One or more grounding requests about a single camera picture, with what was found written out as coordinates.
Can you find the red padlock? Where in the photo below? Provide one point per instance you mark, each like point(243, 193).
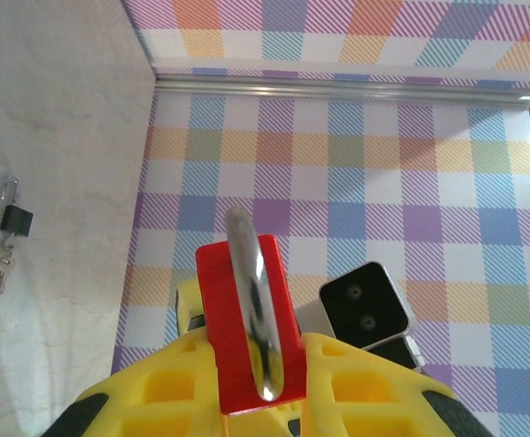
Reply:
point(221, 318)

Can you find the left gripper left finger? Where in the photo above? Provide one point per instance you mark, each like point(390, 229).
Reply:
point(165, 387)

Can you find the black padlock keys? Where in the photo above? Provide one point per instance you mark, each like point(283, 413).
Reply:
point(3, 266)

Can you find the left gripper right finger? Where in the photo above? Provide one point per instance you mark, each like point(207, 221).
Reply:
point(365, 396)

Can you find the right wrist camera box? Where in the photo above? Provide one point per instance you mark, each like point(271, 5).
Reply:
point(365, 305)

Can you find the black padlock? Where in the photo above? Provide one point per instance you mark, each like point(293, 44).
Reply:
point(17, 219)

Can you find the aluminium frame post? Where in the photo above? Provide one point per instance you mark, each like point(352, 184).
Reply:
point(338, 89)

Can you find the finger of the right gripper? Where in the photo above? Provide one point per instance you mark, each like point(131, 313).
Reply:
point(185, 302)

